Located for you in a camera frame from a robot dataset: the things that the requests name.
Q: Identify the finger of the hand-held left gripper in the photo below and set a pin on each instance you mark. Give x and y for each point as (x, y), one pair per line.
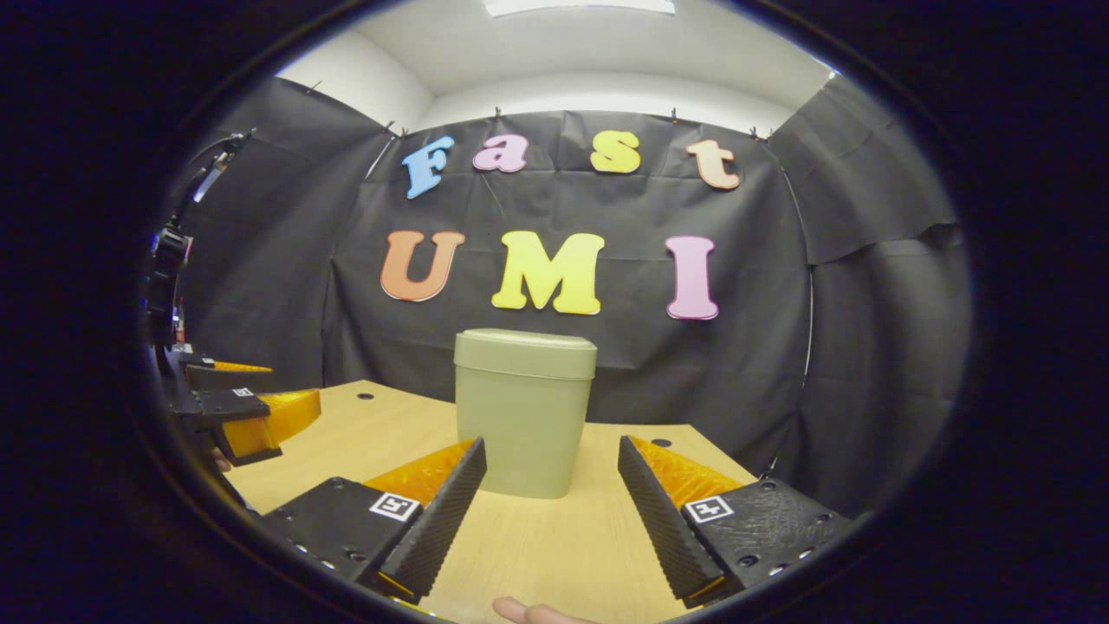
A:
(234, 406)
(230, 379)

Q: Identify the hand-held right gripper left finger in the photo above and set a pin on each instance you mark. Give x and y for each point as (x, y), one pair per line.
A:
(437, 520)

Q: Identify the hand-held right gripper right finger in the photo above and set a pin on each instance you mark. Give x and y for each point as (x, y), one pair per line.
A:
(663, 520)

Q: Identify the green desktop garbage bin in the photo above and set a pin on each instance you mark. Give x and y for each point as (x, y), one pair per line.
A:
(524, 416)

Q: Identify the wooden desktop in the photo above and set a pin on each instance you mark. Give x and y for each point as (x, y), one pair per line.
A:
(554, 546)

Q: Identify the red bottle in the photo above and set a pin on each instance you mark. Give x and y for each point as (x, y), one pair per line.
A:
(180, 329)

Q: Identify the black backdrop cloth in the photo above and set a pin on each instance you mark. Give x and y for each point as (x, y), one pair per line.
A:
(693, 364)

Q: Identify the ceiling light panel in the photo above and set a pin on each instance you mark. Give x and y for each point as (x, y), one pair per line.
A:
(580, 7)

